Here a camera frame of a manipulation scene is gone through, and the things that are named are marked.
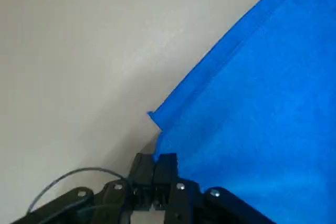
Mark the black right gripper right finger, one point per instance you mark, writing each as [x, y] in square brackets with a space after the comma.
[165, 169]

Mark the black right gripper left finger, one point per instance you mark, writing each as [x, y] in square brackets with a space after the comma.
[141, 169]

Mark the blue towel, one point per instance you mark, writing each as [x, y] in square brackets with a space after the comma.
[262, 103]

